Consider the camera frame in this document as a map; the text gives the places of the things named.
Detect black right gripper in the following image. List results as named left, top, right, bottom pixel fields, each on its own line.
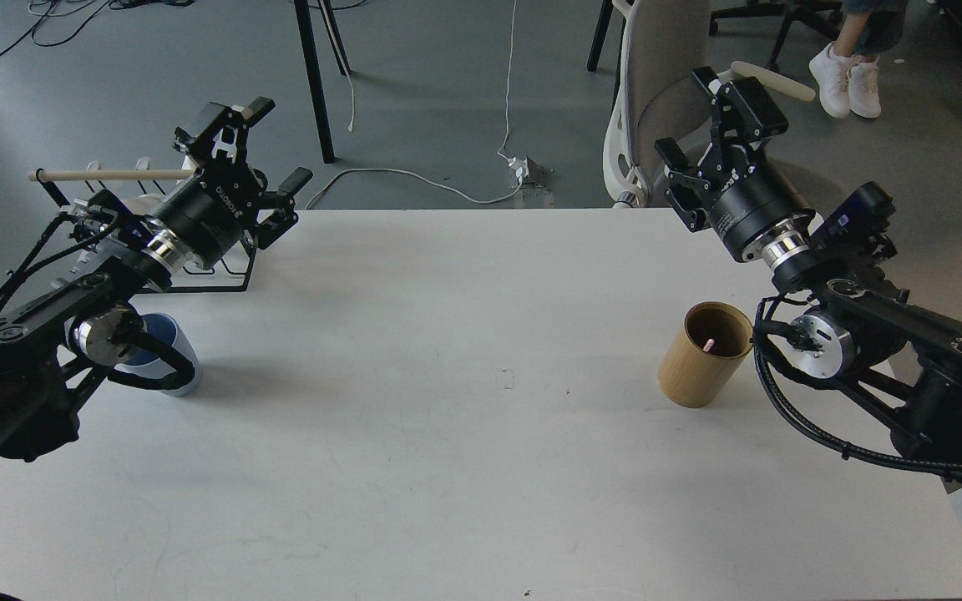
left=654, top=66, right=816, bottom=264

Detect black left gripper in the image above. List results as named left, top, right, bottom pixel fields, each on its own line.
left=144, top=98, right=313, bottom=271

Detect light blue plastic cup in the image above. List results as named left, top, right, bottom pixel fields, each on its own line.
left=118, top=313, right=203, bottom=398

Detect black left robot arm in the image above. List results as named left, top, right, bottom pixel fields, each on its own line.
left=0, top=98, right=311, bottom=462

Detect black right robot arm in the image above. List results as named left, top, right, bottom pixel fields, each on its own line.
left=654, top=66, right=962, bottom=482

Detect grey white office chair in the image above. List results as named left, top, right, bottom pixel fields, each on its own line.
left=602, top=0, right=818, bottom=210

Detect white sneaker left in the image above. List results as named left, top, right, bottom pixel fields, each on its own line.
left=808, top=43, right=853, bottom=119

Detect white sneaker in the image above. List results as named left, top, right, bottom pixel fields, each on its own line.
left=848, top=61, right=882, bottom=119
left=808, top=43, right=853, bottom=119

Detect white sneaker right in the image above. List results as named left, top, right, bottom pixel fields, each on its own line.
left=848, top=61, right=882, bottom=119

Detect black office chair base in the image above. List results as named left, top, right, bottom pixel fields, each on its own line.
left=708, top=0, right=845, bottom=69

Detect black table leg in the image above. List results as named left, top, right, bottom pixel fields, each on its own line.
left=291, top=1, right=337, bottom=164

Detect bamboo cylindrical holder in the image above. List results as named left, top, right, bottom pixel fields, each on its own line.
left=657, top=301, right=752, bottom=408

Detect black wire cup rack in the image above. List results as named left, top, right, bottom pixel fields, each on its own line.
left=28, top=157, right=257, bottom=294

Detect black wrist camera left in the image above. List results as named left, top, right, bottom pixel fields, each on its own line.
left=70, top=189, right=153, bottom=250

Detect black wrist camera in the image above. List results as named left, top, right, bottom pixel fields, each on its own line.
left=70, top=189, right=153, bottom=250
left=810, top=181, right=897, bottom=263

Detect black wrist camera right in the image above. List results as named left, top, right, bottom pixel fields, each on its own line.
left=810, top=181, right=897, bottom=263

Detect white power cable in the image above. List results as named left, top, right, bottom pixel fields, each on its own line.
left=304, top=0, right=525, bottom=210

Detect black floor cables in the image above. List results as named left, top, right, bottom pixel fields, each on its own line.
left=0, top=0, right=198, bottom=101

